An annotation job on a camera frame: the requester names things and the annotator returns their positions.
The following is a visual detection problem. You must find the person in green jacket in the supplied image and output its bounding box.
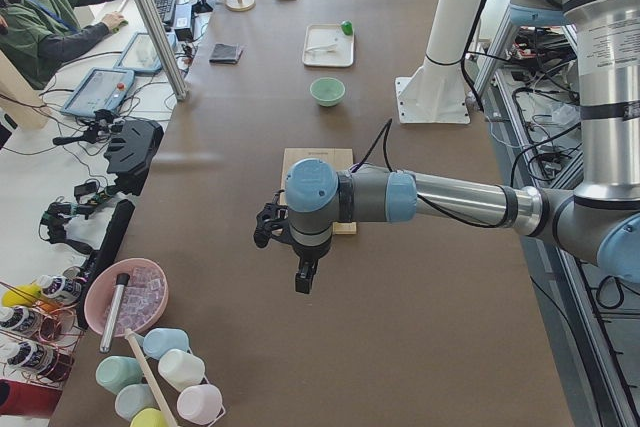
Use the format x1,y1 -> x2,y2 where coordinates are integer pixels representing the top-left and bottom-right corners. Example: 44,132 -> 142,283
1,0 -> 125,90

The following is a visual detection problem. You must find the wooden cup rack stick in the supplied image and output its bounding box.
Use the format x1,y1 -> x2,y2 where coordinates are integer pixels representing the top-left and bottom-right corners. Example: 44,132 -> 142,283
124,328 -> 178,427

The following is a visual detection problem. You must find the white ceramic spoon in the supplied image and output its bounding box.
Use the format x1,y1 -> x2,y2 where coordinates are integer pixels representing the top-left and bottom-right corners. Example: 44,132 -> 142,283
304,43 -> 339,55

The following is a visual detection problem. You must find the pink cup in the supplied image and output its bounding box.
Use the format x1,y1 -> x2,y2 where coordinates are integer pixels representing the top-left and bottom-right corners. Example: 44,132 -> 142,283
177,384 -> 224,425

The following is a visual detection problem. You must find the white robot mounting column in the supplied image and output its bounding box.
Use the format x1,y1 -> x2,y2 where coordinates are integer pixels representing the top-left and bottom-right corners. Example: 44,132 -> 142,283
395,0 -> 482,124

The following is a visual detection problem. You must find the green round toy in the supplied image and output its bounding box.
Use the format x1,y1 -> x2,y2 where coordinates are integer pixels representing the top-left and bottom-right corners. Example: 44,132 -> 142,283
340,21 -> 354,36

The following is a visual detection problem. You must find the blue teach pendant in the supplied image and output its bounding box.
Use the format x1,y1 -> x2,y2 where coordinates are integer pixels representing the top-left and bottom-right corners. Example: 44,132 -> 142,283
61,68 -> 135,119
114,32 -> 162,75

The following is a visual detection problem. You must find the silver metal tube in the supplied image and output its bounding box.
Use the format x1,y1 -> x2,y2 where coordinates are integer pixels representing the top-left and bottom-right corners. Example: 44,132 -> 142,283
99,273 -> 130,354

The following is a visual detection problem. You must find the grey folded cloth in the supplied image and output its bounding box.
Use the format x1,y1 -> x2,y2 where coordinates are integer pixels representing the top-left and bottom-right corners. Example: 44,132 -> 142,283
209,43 -> 244,65

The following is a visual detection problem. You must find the pink bowl with ice cubes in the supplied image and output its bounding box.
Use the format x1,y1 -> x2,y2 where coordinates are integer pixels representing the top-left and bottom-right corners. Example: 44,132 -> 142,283
84,258 -> 169,337

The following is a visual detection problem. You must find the white cup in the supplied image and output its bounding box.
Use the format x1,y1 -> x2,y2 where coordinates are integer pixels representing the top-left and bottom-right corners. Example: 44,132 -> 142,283
158,349 -> 205,392

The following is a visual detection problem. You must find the wooden cutting board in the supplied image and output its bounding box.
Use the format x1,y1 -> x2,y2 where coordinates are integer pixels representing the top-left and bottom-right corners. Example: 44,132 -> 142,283
280,147 -> 357,235

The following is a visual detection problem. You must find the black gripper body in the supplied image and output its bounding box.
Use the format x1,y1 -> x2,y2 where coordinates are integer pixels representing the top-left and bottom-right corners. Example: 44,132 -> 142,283
253,190 -> 290,248

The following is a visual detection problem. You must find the yellow lemon toy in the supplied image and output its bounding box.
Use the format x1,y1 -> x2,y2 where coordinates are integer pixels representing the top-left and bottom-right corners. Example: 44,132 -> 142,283
1,284 -> 41,307

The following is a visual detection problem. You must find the mint green bowl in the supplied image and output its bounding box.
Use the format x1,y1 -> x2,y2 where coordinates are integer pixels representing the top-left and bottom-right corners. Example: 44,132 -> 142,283
310,77 -> 346,107

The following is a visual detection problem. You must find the pale blue grey cup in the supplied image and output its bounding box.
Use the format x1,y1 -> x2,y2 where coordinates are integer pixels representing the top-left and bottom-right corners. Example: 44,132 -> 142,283
114,383 -> 157,421

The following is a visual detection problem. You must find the aluminium frame post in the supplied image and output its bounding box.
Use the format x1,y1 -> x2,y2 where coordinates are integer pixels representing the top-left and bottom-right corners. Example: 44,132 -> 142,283
135,0 -> 188,102

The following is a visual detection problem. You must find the light blue cup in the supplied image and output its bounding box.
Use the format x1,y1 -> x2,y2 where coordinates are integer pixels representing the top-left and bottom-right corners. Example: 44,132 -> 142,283
143,327 -> 190,360

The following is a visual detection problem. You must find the black plastic bracket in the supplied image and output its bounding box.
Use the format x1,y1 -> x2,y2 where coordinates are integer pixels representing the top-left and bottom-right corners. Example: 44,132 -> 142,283
104,119 -> 164,196

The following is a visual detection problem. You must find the mint green cup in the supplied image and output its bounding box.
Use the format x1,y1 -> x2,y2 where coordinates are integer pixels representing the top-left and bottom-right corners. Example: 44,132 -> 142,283
95,356 -> 143,395

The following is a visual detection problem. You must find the blue teach pendant far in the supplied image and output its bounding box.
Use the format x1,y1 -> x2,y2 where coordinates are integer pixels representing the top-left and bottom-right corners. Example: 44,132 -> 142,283
114,32 -> 162,75

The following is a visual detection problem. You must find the yellow cup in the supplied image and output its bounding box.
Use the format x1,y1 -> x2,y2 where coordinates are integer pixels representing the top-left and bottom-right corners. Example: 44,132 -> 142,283
130,408 -> 168,427

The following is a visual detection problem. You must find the white rectangular tray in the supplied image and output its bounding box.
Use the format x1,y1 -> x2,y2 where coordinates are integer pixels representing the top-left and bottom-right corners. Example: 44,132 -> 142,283
302,24 -> 355,68

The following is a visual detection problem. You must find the blue teach pendant near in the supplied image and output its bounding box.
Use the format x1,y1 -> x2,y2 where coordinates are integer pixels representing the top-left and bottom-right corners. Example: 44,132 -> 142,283
61,68 -> 135,119

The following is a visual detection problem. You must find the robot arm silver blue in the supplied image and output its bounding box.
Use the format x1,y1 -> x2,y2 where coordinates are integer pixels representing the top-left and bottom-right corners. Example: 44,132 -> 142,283
254,0 -> 639,293

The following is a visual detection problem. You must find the black long bar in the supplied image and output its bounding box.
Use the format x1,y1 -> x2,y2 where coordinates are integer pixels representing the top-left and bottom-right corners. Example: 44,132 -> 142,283
75,199 -> 135,330

